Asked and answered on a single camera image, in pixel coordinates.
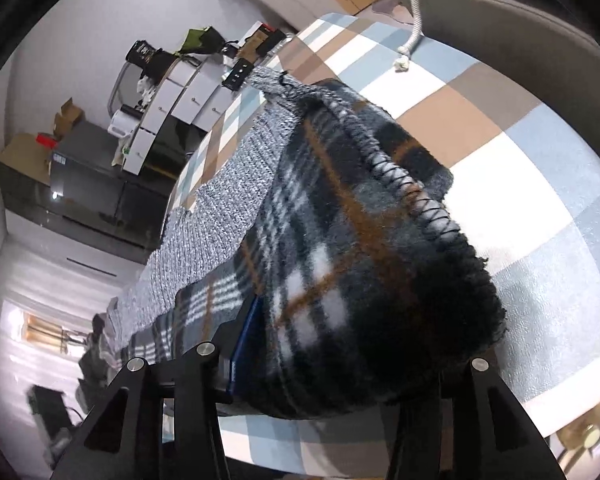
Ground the flower bouquet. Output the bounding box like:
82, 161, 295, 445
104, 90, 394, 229
177, 27, 226, 56

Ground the open cardboard box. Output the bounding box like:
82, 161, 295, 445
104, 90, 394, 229
54, 97, 85, 138

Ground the grey arched frame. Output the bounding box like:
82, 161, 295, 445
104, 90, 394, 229
107, 60, 141, 116

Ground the grey woven basket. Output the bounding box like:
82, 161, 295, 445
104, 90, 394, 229
392, 0, 600, 116

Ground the checked bed blanket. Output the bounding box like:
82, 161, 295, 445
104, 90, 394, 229
157, 10, 600, 478

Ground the white drawer unit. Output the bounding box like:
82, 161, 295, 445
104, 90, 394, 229
122, 57, 253, 176

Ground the dark glass cabinet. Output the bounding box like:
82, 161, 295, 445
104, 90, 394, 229
0, 132, 191, 263

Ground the large brown carton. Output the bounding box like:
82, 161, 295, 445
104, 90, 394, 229
0, 132, 51, 186

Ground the white appliance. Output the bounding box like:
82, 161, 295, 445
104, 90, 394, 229
107, 105, 136, 136

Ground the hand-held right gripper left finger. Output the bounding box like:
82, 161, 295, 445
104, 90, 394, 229
50, 296, 259, 480

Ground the white curtain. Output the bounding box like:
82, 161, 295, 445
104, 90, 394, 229
0, 240, 146, 476

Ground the plaid fleece garment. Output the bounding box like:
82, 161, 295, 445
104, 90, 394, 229
115, 77, 508, 421

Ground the grey knit sweater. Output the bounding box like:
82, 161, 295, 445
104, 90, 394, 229
92, 65, 306, 356

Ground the pile of dark clothes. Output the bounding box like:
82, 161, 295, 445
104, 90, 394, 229
77, 310, 126, 396

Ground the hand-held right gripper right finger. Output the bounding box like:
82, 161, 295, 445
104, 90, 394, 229
385, 356, 567, 480

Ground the black paper bag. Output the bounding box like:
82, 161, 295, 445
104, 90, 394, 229
126, 39, 161, 73

